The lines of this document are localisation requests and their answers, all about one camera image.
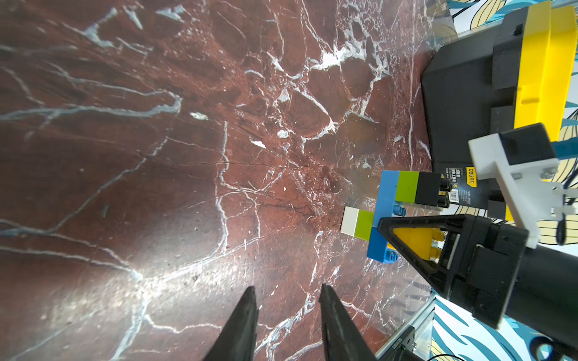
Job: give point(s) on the green lego brick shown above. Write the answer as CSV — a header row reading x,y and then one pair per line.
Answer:
x,y
364,225
407,185

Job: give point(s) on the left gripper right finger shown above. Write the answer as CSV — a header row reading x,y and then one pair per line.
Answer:
x,y
341,338

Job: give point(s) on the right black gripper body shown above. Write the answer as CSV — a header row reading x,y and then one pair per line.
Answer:
x,y
493,274

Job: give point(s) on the yellow lego brick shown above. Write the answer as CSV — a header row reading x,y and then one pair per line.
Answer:
x,y
427,243

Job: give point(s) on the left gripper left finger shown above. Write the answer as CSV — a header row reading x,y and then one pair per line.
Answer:
x,y
237,339

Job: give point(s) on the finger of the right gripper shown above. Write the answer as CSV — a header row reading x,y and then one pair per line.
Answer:
x,y
439,274

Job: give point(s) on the yellow black toolbox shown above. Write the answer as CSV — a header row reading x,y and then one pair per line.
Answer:
x,y
515,74

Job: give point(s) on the white lego brick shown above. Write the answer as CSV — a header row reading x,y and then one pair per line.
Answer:
x,y
349,221

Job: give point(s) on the small dark blue lego brick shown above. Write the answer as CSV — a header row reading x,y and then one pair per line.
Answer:
x,y
378,249

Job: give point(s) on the long light blue lego brick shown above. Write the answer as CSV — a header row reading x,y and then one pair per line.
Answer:
x,y
386,205

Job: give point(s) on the black lego brick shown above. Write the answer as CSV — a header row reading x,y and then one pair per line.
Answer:
x,y
433,190

